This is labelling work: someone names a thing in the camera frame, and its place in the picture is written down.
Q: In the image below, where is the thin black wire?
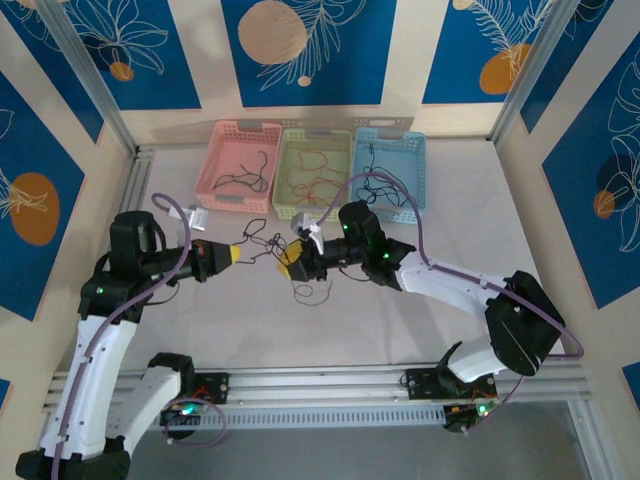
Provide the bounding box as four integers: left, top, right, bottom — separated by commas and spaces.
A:
355, 184, 396, 209
292, 278, 335, 307
367, 143, 396, 201
234, 218, 289, 266
364, 169, 419, 207

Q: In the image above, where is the thin dark green wire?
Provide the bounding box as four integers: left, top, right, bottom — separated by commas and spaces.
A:
238, 162, 269, 193
213, 151, 271, 191

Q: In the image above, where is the blue plastic basket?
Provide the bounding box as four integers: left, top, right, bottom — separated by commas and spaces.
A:
349, 126, 429, 224

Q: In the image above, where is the pink plastic basket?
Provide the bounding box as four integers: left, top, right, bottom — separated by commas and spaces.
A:
193, 119, 284, 217

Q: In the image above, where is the green plastic basket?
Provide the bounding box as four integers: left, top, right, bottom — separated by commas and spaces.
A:
271, 127, 354, 221

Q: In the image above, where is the left controller board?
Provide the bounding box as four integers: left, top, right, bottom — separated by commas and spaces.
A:
158, 399, 210, 427

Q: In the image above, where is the controller board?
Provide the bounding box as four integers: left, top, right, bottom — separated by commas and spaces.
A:
158, 399, 210, 427
442, 402, 496, 435

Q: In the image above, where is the right controller board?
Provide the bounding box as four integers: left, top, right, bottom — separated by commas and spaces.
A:
442, 402, 496, 435

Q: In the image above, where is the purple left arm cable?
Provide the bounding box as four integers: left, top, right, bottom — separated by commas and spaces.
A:
52, 192, 229, 480

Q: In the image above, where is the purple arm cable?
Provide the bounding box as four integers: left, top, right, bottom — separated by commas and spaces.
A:
317, 173, 585, 434
52, 192, 229, 480

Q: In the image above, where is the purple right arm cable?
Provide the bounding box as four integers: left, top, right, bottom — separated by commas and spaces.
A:
317, 173, 585, 434

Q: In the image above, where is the aluminium side table rail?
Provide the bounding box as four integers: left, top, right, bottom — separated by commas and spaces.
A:
72, 144, 157, 374

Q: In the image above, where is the aluminium cross frame rail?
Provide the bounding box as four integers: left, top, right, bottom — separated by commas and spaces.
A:
42, 359, 592, 416

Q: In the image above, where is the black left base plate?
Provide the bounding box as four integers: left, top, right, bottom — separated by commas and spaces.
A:
192, 372, 232, 405

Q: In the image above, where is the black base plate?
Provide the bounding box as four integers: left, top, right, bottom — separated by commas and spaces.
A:
398, 367, 499, 402
192, 372, 232, 405

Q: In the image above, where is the grey slotted cable duct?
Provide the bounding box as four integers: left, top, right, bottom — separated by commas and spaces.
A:
144, 405, 451, 432

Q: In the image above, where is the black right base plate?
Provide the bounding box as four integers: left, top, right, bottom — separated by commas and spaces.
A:
398, 367, 499, 402

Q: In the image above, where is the aluminium corner post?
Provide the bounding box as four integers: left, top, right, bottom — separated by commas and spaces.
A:
488, 0, 574, 145
37, 0, 140, 157

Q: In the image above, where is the aluminium lower frame rail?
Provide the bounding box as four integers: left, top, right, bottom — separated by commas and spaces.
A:
567, 399, 604, 480

